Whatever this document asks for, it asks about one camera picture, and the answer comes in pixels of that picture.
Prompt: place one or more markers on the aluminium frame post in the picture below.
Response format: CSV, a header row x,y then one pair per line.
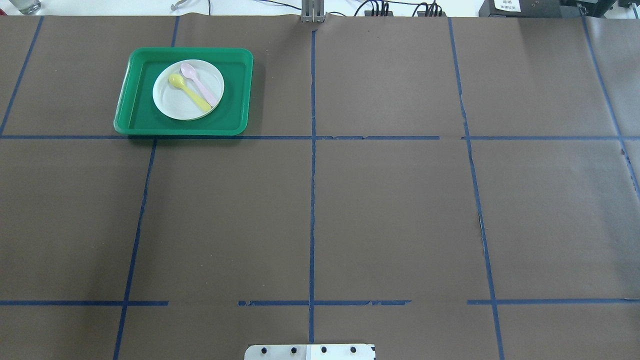
x,y
313,11

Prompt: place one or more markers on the white round plate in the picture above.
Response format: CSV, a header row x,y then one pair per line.
x,y
174,103

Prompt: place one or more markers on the clear water bottle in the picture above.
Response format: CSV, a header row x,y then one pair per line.
x,y
26,7

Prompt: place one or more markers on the yellow plastic spoon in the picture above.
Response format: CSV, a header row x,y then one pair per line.
x,y
178,82

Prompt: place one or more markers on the green plastic tray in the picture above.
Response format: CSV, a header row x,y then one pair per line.
x,y
149,105

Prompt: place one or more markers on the black computer box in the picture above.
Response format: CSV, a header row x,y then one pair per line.
x,y
520,9

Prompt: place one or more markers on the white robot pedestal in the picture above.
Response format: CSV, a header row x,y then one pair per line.
x,y
332,351

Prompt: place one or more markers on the pink plastic spoon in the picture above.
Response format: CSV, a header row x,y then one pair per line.
x,y
191,73

